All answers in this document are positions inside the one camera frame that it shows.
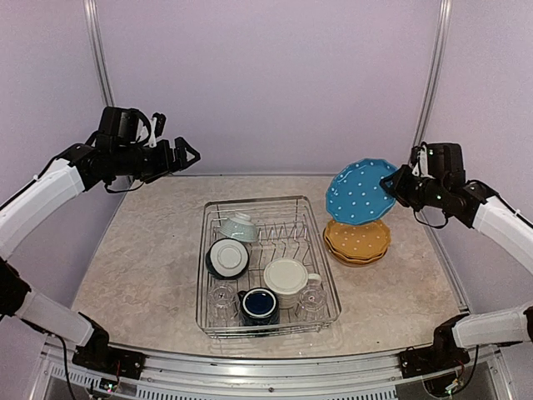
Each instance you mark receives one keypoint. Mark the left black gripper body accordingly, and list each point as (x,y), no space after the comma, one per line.
(161,165)

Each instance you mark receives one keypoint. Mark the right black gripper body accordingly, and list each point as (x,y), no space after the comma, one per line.
(417,193)

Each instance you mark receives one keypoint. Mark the blue polka dot plate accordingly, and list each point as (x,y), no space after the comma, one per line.
(355,196)

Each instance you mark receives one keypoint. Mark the yellow polka dot plate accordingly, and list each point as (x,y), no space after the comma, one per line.
(360,257)
(362,240)

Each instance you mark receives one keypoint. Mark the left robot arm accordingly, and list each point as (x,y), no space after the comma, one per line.
(126,143)

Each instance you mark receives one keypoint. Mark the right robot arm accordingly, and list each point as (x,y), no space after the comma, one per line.
(481,208)

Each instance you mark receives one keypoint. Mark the bird pattern ceramic plate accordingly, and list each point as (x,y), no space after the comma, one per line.
(355,262)

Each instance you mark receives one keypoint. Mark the light striped rice bowl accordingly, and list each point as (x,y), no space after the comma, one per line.
(240,227)

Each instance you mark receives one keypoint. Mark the dark blue white bowl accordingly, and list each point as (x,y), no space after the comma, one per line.
(227,259)

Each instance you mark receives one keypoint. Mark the white ceramic mug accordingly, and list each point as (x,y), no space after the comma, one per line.
(286,277)

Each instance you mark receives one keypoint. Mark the right clear glass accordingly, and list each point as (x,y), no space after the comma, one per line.
(311,304)

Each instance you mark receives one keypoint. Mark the clear glass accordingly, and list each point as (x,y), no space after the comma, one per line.
(222,304)
(311,304)

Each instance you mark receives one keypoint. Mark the left clear glass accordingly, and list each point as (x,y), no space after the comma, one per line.
(222,304)

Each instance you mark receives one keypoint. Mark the dark blue mug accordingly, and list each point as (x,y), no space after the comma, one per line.
(258,306)

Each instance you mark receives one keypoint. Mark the back wall aluminium rail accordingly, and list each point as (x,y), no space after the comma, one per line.
(227,177)

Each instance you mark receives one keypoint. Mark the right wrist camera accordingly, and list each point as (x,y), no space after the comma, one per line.
(441,161)

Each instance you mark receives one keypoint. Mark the right corner aluminium post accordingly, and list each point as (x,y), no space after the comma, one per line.
(437,58)

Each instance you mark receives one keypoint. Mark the corner aluminium post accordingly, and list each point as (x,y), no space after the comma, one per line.
(98,53)
(437,58)

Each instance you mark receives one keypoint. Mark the metal wire dish rack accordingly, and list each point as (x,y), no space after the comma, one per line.
(262,269)

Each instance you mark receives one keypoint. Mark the left corner aluminium post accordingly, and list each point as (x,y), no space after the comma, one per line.
(98,53)

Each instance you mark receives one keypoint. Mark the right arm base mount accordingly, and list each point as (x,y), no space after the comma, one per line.
(420,361)

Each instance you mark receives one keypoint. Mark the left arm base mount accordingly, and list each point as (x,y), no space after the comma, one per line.
(119,362)

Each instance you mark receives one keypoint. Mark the aluminium front frame rail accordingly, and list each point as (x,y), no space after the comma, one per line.
(174,375)

